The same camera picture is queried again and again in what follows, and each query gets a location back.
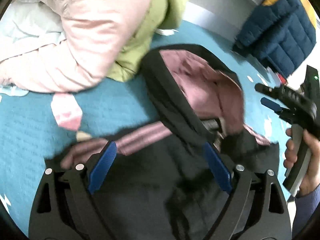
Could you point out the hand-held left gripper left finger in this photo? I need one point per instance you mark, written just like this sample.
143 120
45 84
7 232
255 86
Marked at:
103 167

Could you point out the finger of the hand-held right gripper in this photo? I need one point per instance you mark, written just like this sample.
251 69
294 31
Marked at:
272 90
273 105

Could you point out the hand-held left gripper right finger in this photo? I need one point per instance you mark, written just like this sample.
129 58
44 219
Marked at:
217 167

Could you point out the black hoodie with pink stripes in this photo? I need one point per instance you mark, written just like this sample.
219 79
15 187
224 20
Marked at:
155 187

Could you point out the person's right forearm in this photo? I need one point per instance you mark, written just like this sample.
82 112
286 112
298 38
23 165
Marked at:
306 212

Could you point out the person's right hand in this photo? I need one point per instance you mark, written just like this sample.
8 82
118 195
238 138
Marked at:
312 170

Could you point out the navy and yellow puffer jacket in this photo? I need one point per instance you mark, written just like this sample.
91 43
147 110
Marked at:
282 32

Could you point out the teal printed blanket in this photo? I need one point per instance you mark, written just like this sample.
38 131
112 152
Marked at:
30 132

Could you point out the pink padded jacket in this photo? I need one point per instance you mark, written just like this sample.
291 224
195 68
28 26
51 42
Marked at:
85 37

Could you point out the light green garment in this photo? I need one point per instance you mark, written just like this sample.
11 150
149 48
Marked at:
155 12

